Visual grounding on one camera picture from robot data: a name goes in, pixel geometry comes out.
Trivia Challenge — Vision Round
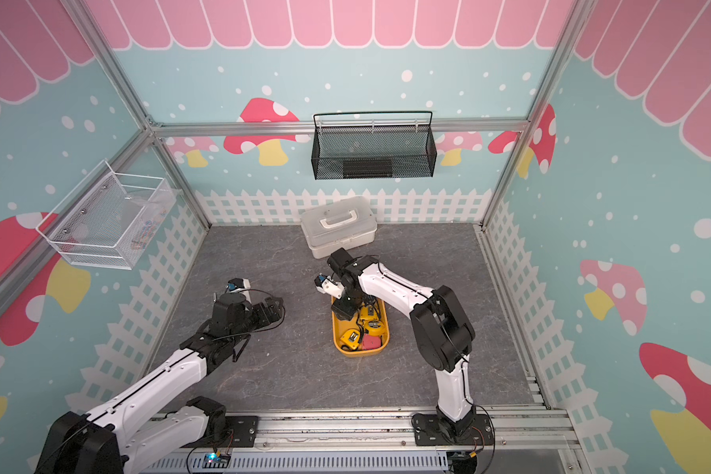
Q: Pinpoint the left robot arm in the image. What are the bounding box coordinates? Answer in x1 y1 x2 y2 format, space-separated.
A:
35 290 286 473

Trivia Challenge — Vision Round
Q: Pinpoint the white plastic lidded case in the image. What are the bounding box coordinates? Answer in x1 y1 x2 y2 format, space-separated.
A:
300 197 377 259

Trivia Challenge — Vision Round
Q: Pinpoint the yellow plastic storage bin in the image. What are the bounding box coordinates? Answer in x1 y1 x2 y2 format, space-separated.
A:
332 299 390 357

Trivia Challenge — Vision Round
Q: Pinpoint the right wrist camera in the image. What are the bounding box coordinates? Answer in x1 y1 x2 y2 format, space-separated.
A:
314 274 345 299

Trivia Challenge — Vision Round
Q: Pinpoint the black mesh wall basket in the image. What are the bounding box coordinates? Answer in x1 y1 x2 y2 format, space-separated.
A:
311 111 438 180

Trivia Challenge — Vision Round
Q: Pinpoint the grey slotted cable duct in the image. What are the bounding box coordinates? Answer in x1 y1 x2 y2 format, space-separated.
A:
144 450 450 473

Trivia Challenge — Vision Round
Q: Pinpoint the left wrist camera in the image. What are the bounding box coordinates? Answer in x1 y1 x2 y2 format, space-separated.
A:
224 278 251 301

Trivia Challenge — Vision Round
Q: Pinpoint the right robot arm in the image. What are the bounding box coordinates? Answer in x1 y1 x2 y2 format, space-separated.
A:
315 248 476 438

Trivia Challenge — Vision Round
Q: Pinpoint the pink object in bin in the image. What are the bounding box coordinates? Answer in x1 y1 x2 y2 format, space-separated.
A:
361 335 382 351

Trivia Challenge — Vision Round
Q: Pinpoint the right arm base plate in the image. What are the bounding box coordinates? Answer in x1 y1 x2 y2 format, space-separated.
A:
411 413 495 448

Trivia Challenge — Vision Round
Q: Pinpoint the aluminium mounting rail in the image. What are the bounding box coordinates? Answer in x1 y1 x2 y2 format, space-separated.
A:
153 407 579 452

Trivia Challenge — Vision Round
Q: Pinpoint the white wire wall basket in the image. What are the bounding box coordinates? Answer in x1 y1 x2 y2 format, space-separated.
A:
36 161 177 271

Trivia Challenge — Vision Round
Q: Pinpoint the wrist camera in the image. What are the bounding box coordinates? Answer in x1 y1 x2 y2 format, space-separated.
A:
224 278 251 301
314 274 345 299

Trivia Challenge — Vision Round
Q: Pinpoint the green lit circuit board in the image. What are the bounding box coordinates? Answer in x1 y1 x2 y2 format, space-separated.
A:
201 452 231 469

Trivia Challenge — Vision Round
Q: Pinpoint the yellow tape measure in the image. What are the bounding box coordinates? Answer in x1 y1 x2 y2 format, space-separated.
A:
359 316 386 338
339 328 363 353

